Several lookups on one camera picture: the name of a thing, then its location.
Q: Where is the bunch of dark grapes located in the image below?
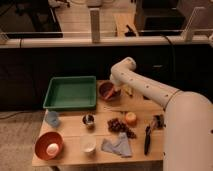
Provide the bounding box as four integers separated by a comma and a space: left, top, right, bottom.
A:
107, 118, 137, 139

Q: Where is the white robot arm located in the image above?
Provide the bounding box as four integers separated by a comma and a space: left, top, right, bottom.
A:
110, 57, 213, 171

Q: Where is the blue cloth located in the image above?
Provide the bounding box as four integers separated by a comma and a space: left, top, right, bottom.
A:
101, 132, 132, 158

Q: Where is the green plastic tray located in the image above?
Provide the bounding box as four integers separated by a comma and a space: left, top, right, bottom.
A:
43, 76, 97, 111

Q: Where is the orange fruit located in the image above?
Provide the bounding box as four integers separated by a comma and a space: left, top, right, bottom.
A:
125, 112, 137, 126

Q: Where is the orange bowl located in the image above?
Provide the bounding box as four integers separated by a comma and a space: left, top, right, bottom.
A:
35, 132, 63, 161

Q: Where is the thin metal utensil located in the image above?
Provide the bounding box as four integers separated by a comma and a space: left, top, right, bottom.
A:
104, 107, 128, 114

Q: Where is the wooden folding table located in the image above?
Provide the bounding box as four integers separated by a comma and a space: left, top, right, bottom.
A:
31, 78, 168, 167

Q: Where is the blue plastic cup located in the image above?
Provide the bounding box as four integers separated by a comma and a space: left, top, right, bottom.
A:
45, 111, 60, 128

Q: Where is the black handled knife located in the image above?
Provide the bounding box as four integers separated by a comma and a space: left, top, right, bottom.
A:
144, 126, 151, 155

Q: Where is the purple bowl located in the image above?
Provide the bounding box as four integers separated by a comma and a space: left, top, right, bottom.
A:
98, 81, 121, 101

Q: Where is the white egg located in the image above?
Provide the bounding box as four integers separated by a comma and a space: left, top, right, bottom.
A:
46, 143, 59, 156

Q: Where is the white cup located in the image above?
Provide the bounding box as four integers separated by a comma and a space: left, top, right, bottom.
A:
80, 135, 96, 154

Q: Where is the dark scrub brush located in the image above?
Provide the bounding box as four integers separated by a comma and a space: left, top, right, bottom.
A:
152, 114, 164, 129

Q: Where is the small metal cup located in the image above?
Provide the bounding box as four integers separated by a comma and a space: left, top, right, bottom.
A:
82, 114, 95, 129

